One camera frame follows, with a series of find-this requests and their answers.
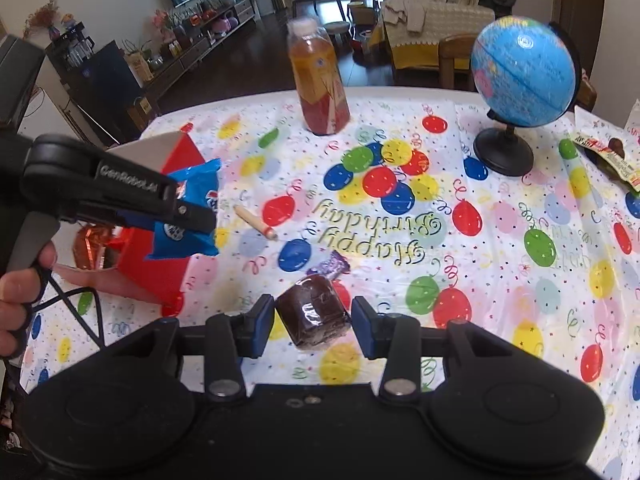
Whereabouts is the plain red paper box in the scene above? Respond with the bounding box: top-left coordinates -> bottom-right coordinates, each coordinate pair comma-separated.
105,131 -> 221,319

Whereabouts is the round stool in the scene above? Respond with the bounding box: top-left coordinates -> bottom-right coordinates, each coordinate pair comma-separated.
326,20 -> 354,47

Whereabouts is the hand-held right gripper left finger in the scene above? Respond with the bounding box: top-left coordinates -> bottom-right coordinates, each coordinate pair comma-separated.
117,294 -> 277,404

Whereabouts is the sofa with cream cover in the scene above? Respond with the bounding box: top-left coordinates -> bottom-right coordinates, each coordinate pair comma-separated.
379,0 -> 497,87

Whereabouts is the blue snack packet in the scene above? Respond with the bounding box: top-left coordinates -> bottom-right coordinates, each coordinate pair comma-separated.
145,158 -> 224,260

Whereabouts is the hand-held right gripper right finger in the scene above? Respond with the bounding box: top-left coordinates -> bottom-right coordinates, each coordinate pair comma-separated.
350,296 -> 523,404

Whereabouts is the black cable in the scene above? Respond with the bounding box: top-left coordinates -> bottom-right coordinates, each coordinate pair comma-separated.
29,269 -> 109,352

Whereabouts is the person's left hand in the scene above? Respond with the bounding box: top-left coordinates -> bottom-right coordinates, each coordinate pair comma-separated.
0,240 -> 59,361

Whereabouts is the balloon print tablecloth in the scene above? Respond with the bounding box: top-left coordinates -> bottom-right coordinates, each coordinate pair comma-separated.
20,87 -> 640,480

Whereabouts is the dried flower vase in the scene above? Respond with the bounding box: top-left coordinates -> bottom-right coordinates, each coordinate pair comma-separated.
22,0 -> 62,42

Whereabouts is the brown snack packet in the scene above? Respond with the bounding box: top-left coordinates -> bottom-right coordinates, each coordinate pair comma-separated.
572,129 -> 640,192

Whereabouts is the purple wrapped candy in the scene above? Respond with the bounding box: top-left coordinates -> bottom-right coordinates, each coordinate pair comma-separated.
305,250 -> 351,279

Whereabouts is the chocolate cake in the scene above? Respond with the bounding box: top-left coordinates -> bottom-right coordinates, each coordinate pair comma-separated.
275,273 -> 353,351

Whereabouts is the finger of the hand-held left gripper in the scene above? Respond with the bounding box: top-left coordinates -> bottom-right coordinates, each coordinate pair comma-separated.
120,194 -> 217,235

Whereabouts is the black monitor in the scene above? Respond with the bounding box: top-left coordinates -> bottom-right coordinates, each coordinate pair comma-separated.
0,35 -> 47,132

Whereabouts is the blue desk globe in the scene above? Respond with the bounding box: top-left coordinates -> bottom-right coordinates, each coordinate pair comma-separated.
469,15 -> 589,177

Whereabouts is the long television cabinet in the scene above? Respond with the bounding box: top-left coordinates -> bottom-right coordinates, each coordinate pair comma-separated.
144,0 -> 259,102

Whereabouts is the orange foil snack packet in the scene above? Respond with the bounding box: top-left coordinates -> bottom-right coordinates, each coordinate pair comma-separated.
73,224 -> 121,272

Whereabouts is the wooden crayon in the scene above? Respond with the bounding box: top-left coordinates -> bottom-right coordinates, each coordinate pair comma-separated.
233,204 -> 279,241

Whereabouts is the dark side cabinet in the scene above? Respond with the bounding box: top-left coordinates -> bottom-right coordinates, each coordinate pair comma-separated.
46,35 -> 147,147

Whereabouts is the orange drink bottle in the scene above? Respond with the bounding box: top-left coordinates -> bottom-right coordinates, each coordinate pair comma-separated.
287,16 -> 352,136

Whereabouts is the wooden chair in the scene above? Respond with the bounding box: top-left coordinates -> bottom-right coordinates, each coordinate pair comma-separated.
437,34 -> 482,92

